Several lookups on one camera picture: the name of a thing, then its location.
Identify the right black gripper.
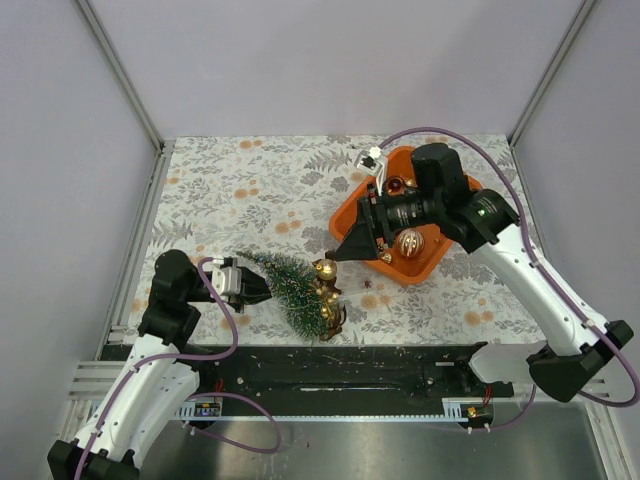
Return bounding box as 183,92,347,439
334,182,442,262

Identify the glittery gold bauble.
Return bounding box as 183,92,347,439
315,259,337,281

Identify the small green christmas tree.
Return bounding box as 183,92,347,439
237,250,326,341

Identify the orange plastic bin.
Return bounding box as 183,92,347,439
329,142,480,286

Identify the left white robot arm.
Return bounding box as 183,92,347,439
47,250,271,479

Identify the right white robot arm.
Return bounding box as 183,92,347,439
325,143,633,403

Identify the large striped gold bauble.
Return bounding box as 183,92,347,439
394,228,425,259

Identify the small dark brown bauble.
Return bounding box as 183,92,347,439
384,176,405,196

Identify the floral table mat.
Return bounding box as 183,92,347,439
121,135,542,345

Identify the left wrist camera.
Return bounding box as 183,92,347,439
207,257,242,302

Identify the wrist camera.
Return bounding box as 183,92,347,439
355,146,388,195
207,257,242,302

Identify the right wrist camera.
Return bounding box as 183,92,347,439
355,146,388,195

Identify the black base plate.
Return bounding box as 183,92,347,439
99,343,516,416

